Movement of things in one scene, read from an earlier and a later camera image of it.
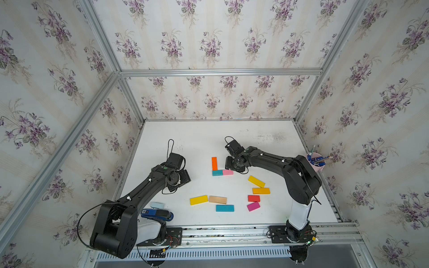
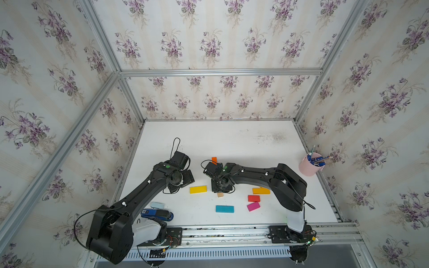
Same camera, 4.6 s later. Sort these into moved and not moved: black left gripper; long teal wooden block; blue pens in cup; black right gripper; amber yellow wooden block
Moved: black right gripper
Not moved: black left gripper; long teal wooden block; blue pens in cup; amber yellow wooden block
